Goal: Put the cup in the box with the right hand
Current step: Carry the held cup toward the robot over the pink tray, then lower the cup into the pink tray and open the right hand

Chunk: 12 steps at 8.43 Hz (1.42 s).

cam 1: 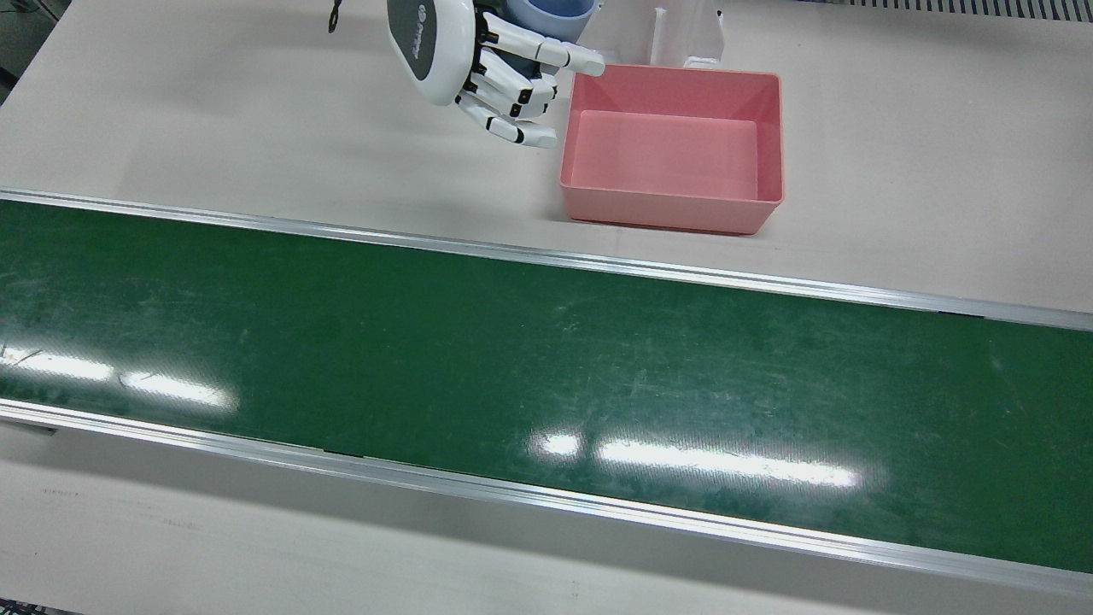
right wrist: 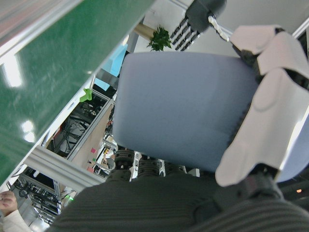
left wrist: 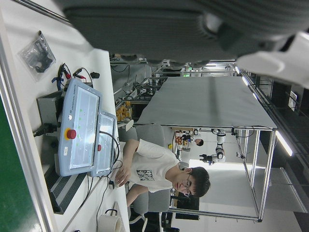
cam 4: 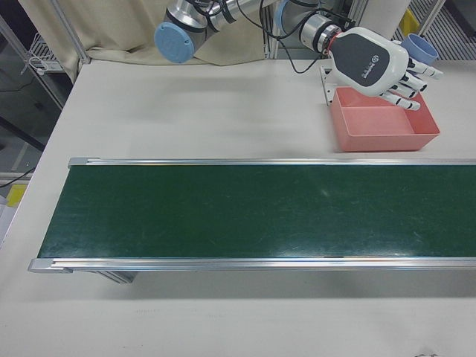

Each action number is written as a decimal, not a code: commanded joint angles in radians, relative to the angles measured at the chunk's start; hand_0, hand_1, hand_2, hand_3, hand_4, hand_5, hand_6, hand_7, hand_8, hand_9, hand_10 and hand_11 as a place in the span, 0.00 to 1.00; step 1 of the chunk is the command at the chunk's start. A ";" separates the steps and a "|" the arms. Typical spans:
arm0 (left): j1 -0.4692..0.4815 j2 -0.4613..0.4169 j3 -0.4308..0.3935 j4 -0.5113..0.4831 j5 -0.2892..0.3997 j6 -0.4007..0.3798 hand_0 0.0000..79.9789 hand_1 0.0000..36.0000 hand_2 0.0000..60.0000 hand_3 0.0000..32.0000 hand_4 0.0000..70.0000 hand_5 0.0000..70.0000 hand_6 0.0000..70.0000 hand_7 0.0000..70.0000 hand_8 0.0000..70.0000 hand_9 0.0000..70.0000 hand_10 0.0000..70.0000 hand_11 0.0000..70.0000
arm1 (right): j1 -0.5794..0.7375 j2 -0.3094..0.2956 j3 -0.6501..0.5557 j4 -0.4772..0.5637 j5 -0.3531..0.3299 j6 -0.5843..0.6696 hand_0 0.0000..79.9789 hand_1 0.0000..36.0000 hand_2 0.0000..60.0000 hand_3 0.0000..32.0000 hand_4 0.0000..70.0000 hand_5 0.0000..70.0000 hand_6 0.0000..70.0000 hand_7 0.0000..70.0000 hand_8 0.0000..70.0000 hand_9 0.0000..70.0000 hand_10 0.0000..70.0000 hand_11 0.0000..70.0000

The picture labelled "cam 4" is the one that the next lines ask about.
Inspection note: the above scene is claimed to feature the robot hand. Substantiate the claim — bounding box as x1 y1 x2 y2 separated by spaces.
329 26 445 112

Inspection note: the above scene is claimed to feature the light blue plastic cup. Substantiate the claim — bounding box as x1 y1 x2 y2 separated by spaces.
401 33 440 64

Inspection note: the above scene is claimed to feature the pink plastic box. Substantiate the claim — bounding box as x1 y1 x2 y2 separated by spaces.
330 86 441 153

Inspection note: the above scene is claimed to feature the yellow panel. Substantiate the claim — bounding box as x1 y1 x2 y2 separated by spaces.
399 9 423 38

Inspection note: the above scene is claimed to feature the green conveyor belt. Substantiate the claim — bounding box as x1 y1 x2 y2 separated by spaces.
36 163 476 260

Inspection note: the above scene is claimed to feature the beige curtain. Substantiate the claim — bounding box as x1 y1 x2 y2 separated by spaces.
16 0 269 65

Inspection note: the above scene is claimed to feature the aluminium conveyor leg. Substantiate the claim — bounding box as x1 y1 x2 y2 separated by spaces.
91 270 139 286

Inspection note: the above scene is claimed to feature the yellow sheet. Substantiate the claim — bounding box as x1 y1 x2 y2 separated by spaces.
6 184 28 208

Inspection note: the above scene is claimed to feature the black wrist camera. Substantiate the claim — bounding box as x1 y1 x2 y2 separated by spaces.
324 9 355 34

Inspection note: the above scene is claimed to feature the white column with base bracket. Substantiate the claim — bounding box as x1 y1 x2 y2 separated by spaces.
318 0 410 107

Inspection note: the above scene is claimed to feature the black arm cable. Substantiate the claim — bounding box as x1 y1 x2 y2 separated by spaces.
256 0 335 74

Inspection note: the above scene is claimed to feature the aluminium conveyor side rail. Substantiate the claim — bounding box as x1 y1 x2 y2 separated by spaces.
68 156 476 167
28 255 476 274

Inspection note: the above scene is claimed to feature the slanted aluminium frame post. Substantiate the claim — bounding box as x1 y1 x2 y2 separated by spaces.
54 0 91 65

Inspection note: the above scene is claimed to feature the white wire rack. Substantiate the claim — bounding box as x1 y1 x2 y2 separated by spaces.
28 32 62 75

